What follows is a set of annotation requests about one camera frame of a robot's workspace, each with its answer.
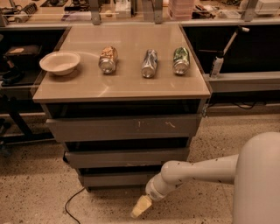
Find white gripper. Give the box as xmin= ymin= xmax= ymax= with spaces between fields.
xmin=130 ymin=174 xmax=175 ymax=218

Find grey bottom drawer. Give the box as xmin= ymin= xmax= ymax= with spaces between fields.
xmin=78 ymin=171 xmax=158 ymax=187

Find grey drawer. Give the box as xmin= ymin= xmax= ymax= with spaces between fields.
xmin=78 ymin=171 xmax=158 ymax=187
xmin=46 ymin=115 xmax=201 ymax=142
xmin=66 ymin=147 xmax=189 ymax=169

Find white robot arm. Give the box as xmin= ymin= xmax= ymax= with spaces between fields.
xmin=131 ymin=132 xmax=280 ymax=224

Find grey middle drawer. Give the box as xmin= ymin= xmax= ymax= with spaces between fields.
xmin=66 ymin=147 xmax=189 ymax=169

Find grey top drawer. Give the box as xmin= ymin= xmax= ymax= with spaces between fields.
xmin=46 ymin=115 xmax=201 ymax=142

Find grey drawer cabinet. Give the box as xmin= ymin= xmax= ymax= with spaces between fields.
xmin=32 ymin=23 xmax=212 ymax=193

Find silver blue can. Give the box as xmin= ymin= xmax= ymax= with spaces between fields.
xmin=141 ymin=49 xmax=158 ymax=79

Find brown patterned can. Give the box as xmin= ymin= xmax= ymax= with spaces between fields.
xmin=98 ymin=46 xmax=118 ymax=74

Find green can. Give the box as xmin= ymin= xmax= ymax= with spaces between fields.
xmin=172 ymin=47 xmax=190 ymax=75

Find white bottle with wand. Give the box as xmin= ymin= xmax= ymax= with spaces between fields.
xmin=209 ymin=26 xmax=249 ymax=79

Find white bowl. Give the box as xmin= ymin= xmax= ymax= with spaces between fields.
xmin=39 ymin=51 xmax=81 ymax=76

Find dark box on shelf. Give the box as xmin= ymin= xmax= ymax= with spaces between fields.
xmin=4 ymin=45 xmax=41 ymax=57

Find pink stacked trays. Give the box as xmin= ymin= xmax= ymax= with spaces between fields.
xmin=168 ymin=0 xmax=194 ymax=21

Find black coiled spring tool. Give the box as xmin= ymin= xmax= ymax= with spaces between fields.
xmin=14 ymin=3 xmax=38 ymax=23

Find white box on bench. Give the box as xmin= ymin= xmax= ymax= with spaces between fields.
xmin=255 ymin=0 xmax=280 ymax=15

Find black floor cable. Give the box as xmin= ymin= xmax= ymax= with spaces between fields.
xmin=63 ymin=186 xmax=87 ymax=224

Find grey metal shelf rail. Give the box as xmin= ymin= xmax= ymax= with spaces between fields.
xmin=204 ymin=71 xmax=280 ymax=93

